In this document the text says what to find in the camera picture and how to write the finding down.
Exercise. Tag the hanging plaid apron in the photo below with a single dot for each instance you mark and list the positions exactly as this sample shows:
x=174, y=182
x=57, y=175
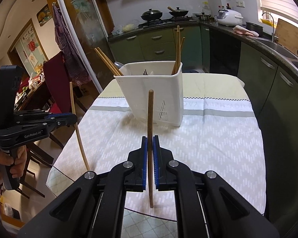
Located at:
x=67, y=49

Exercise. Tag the steel sink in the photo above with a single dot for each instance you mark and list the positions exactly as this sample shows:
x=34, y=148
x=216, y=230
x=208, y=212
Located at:
x=275, y=46

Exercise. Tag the wooden cutting board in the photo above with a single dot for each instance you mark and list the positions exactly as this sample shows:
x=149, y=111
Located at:
x=288, y=37

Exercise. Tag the cluttered wooden side table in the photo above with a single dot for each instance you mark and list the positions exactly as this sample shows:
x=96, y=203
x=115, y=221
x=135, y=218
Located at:
x=32, y=91

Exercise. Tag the red chair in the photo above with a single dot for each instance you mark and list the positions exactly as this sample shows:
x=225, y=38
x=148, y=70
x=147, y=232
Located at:
x=57, y=79

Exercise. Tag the dark wooden chair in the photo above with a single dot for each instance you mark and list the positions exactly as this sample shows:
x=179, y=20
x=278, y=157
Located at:
x=37, y=153

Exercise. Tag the grey white patterned tablecloth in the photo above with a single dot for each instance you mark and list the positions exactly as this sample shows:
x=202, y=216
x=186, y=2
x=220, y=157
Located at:
x=213, y=141

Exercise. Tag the green drawer cabinet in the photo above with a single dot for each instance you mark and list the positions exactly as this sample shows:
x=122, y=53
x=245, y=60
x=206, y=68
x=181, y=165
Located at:
x=154, y=47

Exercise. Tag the patterned dark wooden chopstick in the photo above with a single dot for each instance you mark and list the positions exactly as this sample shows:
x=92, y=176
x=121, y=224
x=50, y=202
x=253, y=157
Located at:
x=175, y=47

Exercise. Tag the light wooden chopstick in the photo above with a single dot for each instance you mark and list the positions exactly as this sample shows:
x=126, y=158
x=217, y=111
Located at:
x=106, y=62
x=80, y=141
x=110, y=61

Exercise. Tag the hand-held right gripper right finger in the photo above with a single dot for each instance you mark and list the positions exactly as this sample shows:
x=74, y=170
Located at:
x=156, y=153

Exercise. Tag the small steel pot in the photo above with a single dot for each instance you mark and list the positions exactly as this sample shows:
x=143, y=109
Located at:
x=203, y=16

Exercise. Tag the worn brown wooden chopstick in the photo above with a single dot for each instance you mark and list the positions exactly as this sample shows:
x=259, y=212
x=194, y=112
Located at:
x=178, y=44

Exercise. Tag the white rice cooker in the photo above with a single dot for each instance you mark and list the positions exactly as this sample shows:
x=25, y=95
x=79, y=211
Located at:
x=229, y=17

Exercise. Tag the wall picture plaque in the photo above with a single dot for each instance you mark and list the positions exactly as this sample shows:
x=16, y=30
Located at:
x=44, y=14

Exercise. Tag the curved steel faucet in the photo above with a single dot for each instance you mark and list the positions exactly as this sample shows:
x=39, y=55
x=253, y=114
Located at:
x=272, y=24

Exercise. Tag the clear plastic spoon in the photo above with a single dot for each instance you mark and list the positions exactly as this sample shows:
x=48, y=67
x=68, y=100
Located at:
x=119, y=65

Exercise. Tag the white slotted utensil holder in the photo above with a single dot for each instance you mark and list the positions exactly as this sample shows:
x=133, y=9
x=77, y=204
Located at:
x=139, y=91

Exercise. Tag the green curved kitchen cabinets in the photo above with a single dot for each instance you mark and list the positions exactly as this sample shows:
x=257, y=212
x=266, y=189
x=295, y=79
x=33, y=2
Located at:
x=268, y=91

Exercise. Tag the gas stove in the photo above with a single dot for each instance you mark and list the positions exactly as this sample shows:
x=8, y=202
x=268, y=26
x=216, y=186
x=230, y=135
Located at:
x=164, y=21

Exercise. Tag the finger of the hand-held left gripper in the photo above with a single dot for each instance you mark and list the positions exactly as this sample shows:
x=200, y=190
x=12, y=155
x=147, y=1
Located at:
x=67, y=121
x=62, y=114

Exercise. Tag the glass sliding door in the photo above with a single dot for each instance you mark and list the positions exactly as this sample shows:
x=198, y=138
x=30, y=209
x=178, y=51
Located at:
x=89, y=24

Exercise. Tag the black wok with lid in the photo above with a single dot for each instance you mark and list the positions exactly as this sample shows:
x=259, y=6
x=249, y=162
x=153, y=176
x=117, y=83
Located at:
x=151, y=14

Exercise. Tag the pink cloth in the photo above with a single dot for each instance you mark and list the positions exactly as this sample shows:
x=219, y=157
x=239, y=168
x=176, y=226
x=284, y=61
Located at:
x=244, y=31

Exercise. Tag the yellow bag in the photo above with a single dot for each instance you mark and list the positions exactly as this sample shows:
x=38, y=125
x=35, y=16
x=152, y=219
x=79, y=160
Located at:
x=128, y=27

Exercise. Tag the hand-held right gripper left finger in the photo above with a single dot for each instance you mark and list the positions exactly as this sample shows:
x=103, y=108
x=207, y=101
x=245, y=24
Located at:
x=145, y=153

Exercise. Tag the black cooking pot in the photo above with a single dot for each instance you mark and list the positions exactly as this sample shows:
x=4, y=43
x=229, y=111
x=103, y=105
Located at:
x=253, y=27

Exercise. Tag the black pan with lid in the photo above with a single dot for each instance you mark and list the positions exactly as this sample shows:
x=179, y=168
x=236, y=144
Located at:
x=179, y=12

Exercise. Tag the black plastic fork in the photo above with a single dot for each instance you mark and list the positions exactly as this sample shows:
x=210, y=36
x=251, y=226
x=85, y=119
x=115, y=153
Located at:
x=145, y=73

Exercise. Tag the person's left hand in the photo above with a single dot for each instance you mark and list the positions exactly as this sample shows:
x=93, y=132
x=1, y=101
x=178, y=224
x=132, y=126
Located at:
x=19, y=164

